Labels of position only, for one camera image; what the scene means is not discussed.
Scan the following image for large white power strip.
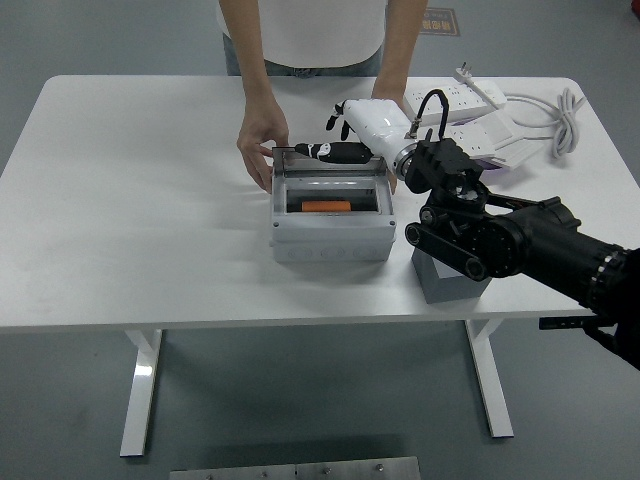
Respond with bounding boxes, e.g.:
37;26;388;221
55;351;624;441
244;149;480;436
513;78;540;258
402;83;495;127

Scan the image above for white table leg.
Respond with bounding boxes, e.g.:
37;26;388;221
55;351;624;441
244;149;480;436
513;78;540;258
463;319;515;440
119;328;165;459

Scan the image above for smoky transparent box lid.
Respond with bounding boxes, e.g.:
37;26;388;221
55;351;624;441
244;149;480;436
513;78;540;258
272;145;386;176

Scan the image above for small white power strip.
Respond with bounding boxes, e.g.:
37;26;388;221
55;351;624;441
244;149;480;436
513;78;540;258
446;122;516;162

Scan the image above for black perforated bar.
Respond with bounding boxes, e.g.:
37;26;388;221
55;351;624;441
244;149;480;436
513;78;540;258
538;316;592;330

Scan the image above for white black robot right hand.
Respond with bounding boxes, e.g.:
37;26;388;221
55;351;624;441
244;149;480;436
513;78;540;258
294;98;415;166

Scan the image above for purple round disc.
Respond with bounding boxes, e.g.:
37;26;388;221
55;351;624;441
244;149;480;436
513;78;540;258
451;118;509;177

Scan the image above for grey block with round hole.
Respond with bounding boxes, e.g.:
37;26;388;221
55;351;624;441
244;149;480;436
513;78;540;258
412;247;494;306

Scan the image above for brown floor sign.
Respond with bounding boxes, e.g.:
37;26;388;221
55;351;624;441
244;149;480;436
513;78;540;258
419;5;460;37

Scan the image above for person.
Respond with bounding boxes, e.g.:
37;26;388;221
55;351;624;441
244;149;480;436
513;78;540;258
215;0;389;79

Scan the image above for white power plug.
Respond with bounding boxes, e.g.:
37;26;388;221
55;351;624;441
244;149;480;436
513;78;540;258
452;60;508;107

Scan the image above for person's right hand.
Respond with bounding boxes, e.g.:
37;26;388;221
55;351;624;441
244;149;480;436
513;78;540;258
236;97;292;191

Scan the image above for flat white socket panel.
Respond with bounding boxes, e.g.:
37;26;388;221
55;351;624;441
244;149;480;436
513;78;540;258
492;137;542;169

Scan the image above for grey plastic junction box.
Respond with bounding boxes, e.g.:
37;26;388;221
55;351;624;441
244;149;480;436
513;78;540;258
269;169;399;264

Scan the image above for grey metal plate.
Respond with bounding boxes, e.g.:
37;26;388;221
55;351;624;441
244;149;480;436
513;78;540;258
169;455;421;480

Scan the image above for orange cylindrical battery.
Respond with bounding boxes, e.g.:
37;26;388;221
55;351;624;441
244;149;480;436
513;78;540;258
301;199;353;213

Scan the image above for white coiled power cord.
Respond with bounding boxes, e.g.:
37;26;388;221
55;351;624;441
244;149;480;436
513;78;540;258
502;87;587;161

